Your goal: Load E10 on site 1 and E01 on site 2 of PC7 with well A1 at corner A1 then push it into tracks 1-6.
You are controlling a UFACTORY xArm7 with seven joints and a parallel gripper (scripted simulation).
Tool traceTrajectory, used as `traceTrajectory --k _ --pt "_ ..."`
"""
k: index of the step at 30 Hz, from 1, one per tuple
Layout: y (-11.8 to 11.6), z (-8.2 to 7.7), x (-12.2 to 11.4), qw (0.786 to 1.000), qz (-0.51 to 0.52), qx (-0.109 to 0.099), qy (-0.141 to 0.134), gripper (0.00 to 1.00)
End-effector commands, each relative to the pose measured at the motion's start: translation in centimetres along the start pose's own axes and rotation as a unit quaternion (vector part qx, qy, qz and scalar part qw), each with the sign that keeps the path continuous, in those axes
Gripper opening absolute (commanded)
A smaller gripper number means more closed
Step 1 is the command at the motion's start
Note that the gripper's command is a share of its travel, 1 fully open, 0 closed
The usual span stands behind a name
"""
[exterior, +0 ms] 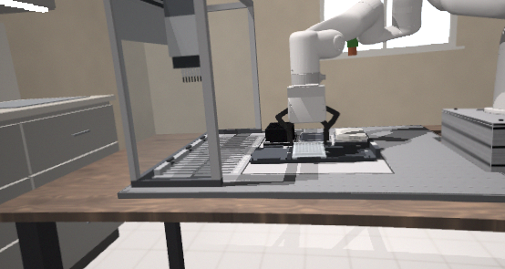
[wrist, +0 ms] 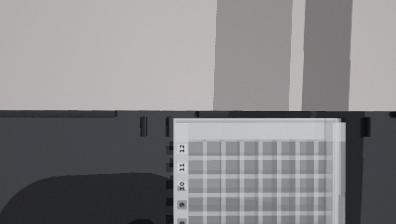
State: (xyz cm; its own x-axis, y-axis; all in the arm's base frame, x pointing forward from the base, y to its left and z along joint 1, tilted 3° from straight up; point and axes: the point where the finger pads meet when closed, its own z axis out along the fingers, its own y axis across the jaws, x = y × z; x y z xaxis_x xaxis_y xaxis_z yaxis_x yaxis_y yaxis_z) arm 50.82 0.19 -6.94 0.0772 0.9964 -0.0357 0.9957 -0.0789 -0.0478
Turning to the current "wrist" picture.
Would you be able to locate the light grey well plate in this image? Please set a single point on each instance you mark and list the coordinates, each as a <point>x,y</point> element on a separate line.
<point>234,170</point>

